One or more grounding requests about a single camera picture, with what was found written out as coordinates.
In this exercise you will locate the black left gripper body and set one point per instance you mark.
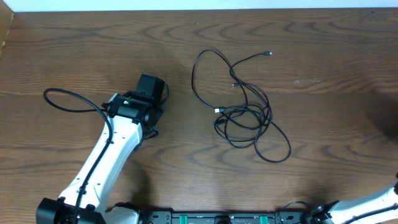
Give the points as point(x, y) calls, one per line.
point(156, 113)

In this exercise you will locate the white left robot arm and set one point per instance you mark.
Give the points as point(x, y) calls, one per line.
point(129, 120)

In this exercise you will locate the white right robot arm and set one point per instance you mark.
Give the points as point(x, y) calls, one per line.
point(378, 207)

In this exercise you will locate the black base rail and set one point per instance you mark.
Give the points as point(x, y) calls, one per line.
point(224, 217)

